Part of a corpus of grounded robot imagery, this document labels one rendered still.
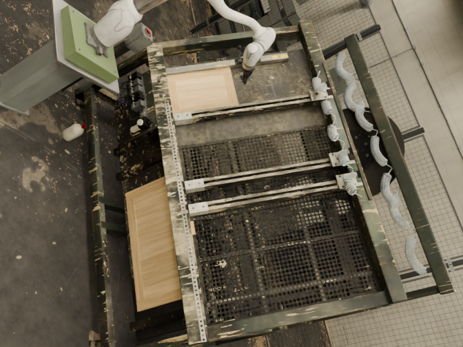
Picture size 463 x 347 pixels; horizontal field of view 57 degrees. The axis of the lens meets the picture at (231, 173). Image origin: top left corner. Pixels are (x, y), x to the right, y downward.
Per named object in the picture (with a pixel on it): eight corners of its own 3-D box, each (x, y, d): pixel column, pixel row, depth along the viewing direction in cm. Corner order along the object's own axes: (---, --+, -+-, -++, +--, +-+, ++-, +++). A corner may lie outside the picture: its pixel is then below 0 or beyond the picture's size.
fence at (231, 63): (165, 71, 323) (165, 68, 319) (286, 56, 333) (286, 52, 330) (167, 77, 321) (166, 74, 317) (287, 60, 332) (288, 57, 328)
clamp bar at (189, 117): (173, 116, 307) (170, 97, 285) (329, 93, 320) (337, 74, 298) (175, 128, 303) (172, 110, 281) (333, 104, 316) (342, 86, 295)
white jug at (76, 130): (60, 128, 329) (79, 118, 321) (71, 132, 338) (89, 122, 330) (61, 139, 325) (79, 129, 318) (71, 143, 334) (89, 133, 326)
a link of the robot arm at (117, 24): (89, 29, 253) (118, 10, 246) (97, 18, 267) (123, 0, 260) (108, 51, 262) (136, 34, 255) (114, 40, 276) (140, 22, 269)
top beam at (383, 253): (296, 29, 345) (298, 20, 336) (308, 27, 346) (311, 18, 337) (386, 305, 259) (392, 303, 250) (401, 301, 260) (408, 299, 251)
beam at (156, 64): (147, 52, 337) (145, 43, 327) (162, 51, 338) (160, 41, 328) (189, 345, 251) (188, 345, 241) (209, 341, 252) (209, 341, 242)
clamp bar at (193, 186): (184, 182, 286) (182, 168, 264) (350, 155, 300) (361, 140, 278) (186, 196, 282) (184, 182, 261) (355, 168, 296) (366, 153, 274)
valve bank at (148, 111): (112, 75, 315) (137, 60, 305) (126, 83, 326) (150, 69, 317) (118, 133, 295) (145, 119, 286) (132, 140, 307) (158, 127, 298)
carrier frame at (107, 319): (74, 89, 360) (150, 44, 328) (172, 141, 475) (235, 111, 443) (89, 367, 275) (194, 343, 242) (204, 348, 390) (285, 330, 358)
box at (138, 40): (122, 34, 313) (141, 21, 305) (134, 42, 322) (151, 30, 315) (124, 46, 308) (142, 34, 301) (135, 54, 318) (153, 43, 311)
